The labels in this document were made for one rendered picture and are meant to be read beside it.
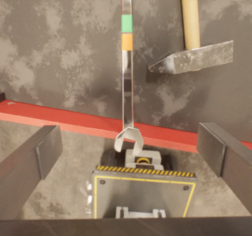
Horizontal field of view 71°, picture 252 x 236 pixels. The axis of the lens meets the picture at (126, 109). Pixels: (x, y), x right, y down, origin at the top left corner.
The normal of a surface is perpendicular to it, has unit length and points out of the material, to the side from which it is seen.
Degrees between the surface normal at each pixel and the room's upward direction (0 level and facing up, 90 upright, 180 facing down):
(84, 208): 0
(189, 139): 90
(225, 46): 0
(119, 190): 0
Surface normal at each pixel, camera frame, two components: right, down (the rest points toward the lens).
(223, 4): -0.02, 0.41
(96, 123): 0.18, -0.89
